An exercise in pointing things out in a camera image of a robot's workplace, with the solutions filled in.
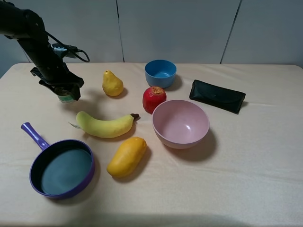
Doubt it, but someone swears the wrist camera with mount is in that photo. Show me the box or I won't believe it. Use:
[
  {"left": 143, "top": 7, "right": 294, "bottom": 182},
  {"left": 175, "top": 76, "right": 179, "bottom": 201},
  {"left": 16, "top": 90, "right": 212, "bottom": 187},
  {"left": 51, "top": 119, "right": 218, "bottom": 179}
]
[{"left": 51, "top": 43, "right": 76, "bottom": 58}]

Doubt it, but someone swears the black camera cable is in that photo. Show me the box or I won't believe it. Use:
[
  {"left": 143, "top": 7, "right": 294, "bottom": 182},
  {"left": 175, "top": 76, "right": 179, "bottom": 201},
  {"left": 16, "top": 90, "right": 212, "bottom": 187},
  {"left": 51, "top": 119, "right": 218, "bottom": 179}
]
[{"left": 45, "top": 30, "right": 91, "bottom": 63}]

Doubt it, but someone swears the small silver tin can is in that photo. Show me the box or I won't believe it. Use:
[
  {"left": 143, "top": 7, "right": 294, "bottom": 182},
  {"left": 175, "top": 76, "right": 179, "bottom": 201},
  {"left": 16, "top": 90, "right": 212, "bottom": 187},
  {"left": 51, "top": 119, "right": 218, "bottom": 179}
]
[{"left": 54, "top": 87, "right": 75, "bottom": 103}]

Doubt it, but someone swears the purple frying pan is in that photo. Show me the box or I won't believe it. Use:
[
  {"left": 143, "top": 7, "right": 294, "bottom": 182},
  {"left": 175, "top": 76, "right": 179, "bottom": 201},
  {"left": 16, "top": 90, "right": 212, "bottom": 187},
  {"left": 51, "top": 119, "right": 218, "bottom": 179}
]
[{"left": 21, "top": 122, "right": 95, "bottom": 200}]

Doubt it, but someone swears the red pomegranate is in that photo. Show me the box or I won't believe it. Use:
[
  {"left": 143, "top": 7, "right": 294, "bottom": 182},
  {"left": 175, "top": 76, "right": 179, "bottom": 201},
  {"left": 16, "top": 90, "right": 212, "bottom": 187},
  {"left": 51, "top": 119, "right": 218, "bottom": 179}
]
[{"left": 143, "top": 87, "right": 167, "bottom": 114}]

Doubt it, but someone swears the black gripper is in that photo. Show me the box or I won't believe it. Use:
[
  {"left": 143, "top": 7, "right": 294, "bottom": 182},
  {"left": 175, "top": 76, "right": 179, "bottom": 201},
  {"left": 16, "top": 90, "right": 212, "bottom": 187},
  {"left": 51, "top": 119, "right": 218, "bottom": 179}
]
[{"left": 30, "top": 63, "right": 84, "bottom": 101}]

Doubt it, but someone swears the blue plastic bowl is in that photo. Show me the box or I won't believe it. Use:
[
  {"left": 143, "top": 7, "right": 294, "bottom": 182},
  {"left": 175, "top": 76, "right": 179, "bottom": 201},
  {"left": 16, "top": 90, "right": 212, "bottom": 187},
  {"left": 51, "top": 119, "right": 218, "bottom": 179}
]
[{"left": 144, "top": 60, "right": 177, "bottom": 88}]

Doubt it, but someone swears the yellow mango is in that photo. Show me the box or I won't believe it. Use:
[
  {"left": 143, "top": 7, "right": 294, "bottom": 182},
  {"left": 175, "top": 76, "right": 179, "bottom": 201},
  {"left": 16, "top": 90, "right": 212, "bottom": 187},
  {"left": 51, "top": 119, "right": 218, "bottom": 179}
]
[{"left": 107, "top": 137, "right": 147, "bottom": 178}]

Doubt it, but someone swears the black glasses case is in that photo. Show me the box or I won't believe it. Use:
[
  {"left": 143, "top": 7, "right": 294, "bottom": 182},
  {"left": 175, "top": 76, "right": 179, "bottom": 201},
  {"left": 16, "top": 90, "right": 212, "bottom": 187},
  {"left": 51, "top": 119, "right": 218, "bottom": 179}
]
[{"left": 189, "top": 79, "right": 246, "bottom": 114}]

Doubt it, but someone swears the yellow banana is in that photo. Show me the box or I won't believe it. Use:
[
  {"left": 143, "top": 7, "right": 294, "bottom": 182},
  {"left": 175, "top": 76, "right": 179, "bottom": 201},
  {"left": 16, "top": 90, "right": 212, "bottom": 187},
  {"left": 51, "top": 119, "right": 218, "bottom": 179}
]
[{"left": 69, "top": 111, "right": 140, "bottom": 139}]

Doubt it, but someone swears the yellow pear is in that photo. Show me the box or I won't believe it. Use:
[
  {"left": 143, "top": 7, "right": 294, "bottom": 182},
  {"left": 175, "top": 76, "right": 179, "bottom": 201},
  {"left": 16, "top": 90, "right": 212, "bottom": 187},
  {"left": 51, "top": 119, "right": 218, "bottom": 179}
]
[{"left": 102, "top": 70, "right": 124, "bottom": 96}]

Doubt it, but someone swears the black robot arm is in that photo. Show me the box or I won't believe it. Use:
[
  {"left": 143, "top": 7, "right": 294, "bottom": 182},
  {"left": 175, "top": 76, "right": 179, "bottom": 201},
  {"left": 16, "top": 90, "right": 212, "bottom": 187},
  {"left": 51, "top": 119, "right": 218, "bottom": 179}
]
[{"left": 0, "top": 0, "right": 90, "bottom": 103}]

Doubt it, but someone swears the pink plastic bowl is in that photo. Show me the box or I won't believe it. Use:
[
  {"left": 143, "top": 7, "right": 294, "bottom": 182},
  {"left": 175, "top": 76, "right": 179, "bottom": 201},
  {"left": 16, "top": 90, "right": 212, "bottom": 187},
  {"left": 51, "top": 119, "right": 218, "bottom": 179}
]
[{"left": 152, "top": 100, "right": 210, "bottom": 149}]

